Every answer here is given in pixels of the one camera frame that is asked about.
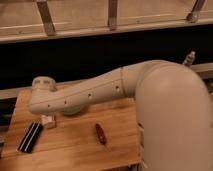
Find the small clear plastic bottle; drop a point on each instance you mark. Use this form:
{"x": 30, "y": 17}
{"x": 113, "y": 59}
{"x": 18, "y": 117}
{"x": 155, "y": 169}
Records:
{"x": 48, "y": 121}

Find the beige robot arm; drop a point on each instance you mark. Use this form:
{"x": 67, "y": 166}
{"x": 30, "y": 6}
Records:
{"x": 174, "y": 112}

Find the clear bottle on ledge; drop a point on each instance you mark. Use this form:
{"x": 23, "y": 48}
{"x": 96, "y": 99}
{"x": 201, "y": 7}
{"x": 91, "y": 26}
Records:
{"x": 189, "y": 59}

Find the green round bowl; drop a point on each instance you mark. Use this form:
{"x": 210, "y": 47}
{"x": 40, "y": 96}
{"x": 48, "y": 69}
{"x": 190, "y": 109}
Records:
{"x": 73, "y": 110}

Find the dark red chili pepper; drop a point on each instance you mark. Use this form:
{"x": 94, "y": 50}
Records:
{"x": 100, "y": 134}

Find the black striped rectangular block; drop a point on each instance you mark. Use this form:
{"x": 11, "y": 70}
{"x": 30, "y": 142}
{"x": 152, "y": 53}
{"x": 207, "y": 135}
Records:
{"x": 30, "y": 138}

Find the middle metal railing bracket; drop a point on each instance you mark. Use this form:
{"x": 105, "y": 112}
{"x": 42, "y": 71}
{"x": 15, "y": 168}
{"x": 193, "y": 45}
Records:
{"x": 112, "y": 14}

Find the metal railing bracket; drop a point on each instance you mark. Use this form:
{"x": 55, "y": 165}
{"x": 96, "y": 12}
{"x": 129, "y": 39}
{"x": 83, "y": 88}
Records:
{"x": 112, "y": 14}
{"x": 193, "y": 15}
{"x": 46, "y": 17}

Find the left metal railing bracket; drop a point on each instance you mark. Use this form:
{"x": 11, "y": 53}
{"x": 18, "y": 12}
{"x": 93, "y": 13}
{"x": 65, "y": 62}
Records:
{"x": 46, "y": 17}

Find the right metal railing bracket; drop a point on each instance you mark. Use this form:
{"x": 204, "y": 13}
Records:
{"x": 193, "y": 15}

